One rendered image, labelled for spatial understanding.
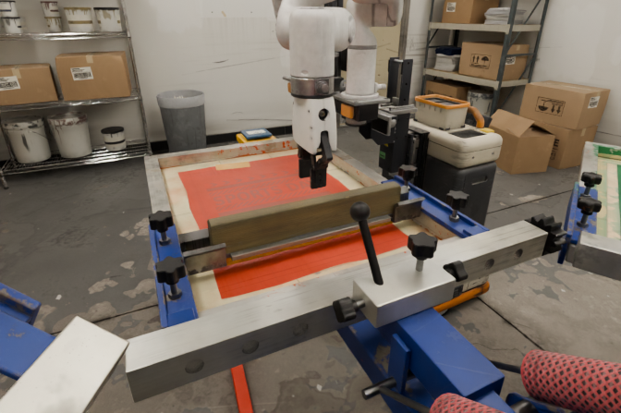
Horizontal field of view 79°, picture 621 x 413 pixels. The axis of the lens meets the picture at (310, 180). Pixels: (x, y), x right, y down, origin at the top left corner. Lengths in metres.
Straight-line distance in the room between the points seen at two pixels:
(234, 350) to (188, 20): 3.99
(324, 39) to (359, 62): 0.64
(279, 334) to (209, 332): 0.09
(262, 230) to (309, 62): 0.31
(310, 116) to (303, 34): 0.13
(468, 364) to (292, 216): 0.39
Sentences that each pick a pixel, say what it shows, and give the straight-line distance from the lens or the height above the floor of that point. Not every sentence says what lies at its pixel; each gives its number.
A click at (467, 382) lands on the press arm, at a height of 1.04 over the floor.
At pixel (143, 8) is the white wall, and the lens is 4.29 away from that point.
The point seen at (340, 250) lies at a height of 0.96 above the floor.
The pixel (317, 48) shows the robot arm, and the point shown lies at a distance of 0.63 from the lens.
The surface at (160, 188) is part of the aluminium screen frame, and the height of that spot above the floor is 0.99.
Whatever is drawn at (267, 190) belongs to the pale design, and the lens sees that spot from 1.03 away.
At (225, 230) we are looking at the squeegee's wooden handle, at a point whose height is 1.04.
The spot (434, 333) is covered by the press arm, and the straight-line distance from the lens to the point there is 0.52.
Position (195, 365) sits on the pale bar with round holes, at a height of 1.01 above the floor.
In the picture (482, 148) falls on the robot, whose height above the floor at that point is 0.87.
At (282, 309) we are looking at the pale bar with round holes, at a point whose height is 1.04.
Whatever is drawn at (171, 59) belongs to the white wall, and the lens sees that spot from 4.33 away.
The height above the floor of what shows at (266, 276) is 0.96.
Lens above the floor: 1.40
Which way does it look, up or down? 24 degrees down
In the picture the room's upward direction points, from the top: straight up
